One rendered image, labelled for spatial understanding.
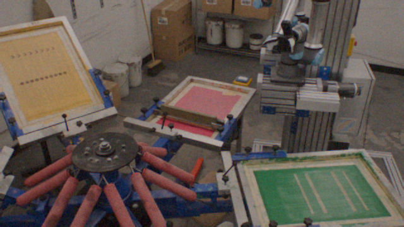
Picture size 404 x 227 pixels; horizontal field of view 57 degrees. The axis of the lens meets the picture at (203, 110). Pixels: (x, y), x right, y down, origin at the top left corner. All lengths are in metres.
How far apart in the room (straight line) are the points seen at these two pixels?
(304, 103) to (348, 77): 0.41
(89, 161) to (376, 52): 4.87
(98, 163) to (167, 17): 4.11
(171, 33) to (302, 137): 3.21
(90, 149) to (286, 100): 1.39
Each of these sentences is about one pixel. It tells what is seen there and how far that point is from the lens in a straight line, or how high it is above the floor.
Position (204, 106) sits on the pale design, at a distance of 2.75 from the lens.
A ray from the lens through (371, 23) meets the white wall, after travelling 5.83.
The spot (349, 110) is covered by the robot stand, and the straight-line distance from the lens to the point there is 2.86.
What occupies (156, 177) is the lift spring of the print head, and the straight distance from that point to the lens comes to 1.77.
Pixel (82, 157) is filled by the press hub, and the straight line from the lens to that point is 1.77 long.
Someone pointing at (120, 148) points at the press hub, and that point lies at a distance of 1.78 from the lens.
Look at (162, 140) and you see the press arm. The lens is 2.25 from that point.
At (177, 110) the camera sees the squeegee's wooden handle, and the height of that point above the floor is 1.05.
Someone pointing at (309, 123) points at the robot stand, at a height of 0.81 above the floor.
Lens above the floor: 2.35
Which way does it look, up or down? 31 degrees down
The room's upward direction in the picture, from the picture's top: straight up
